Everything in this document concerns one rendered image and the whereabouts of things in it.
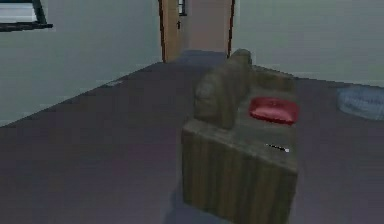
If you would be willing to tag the dark framed window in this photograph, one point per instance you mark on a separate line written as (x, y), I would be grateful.
(182, 7)

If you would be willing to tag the olive green sofa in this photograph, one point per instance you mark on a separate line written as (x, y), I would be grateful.
(233, 160)

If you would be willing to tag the red cushion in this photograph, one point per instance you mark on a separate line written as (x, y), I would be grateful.
(274, 110)

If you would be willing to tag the pale blue round floor cushion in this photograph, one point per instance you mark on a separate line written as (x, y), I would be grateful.
(363, 101)

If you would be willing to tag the light wooden room door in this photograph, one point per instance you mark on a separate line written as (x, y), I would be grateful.
(171, 30)

